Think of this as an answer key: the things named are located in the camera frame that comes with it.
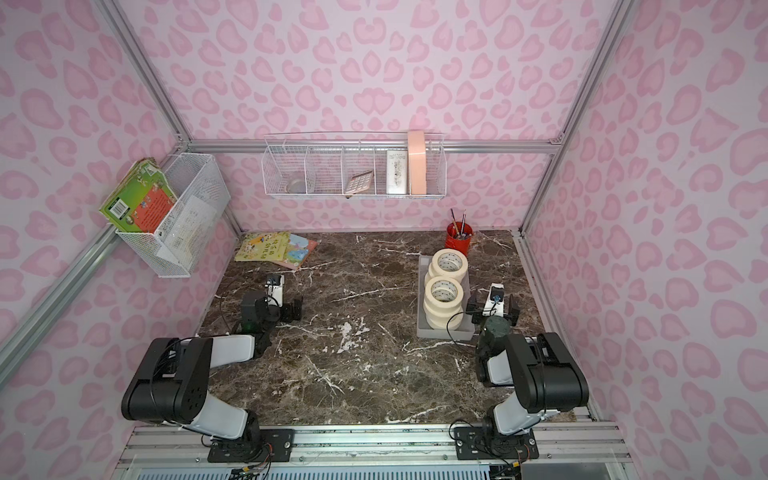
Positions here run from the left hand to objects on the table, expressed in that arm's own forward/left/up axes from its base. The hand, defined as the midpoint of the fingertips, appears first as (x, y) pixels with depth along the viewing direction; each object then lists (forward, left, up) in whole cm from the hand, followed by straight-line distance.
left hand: (287, 291), depth 95 cm
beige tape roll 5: (-10, -47, -2) cm, 48 cm away
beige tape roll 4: (-8, -49, +2) cm, 49 cm away
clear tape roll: (+26, -3, +21) cm, 33 cm away
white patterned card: (+27, -35, +25) cm, 51 cm away
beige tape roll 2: (+6, -46, +1) cm, 47 cm away
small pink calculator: (+26, -23, +22) cm, 41 cm away
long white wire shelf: (+38, -21, +20) cm, 48 cm away
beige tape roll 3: (-5, -44, +4) cm, 45 cm away
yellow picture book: (+24, +15, -6) cm, 29 cm away
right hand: (-4, -63, +5) cm, 64 cm away
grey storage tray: (-11, -56, -7) cm, 57 cm away
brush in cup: (+23, -55, +6) cm, 60 cm away
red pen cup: (+18, -54, +3) cm, 57 cm away
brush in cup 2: (+23, -58, +3) cm, 63 cm away
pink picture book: (+23, +3, -6) cm, 23 cm away
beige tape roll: (+10, -53, +1) cm, 54 cm away
